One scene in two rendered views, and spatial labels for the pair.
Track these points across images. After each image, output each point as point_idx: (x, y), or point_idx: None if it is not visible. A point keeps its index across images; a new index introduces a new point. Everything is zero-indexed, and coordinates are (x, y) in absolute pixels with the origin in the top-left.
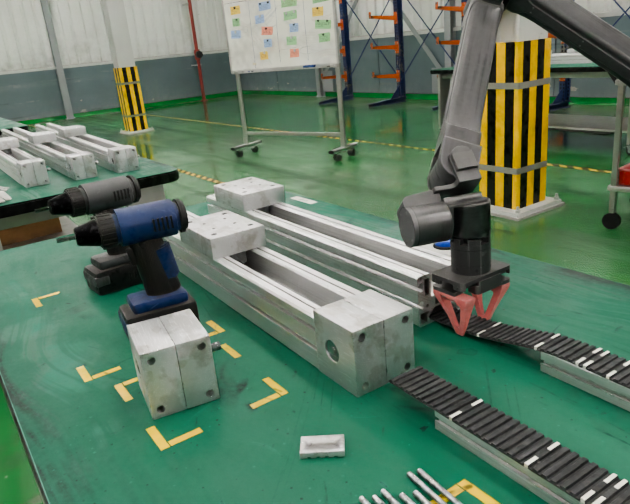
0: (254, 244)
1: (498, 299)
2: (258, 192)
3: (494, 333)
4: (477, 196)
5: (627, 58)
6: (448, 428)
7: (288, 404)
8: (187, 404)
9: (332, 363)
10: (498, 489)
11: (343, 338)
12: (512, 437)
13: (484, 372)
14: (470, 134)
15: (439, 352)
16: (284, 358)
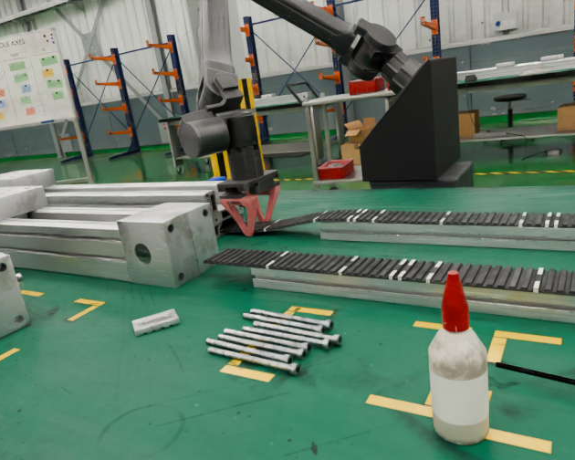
0: (36, 205)
1: (274, 201)
2: (27, 175)
3: (277, 224)
4: (243, 111)
5: (324, 22)
6: (266, 279)
7: (109, 308)
8: None
9: (144, 266)
10: (321, 303)
11: (152, 234)
12: (321, 263)
13: (278, 249)
14: (225, 67)
15: (236, 248)
16: (92, 284)
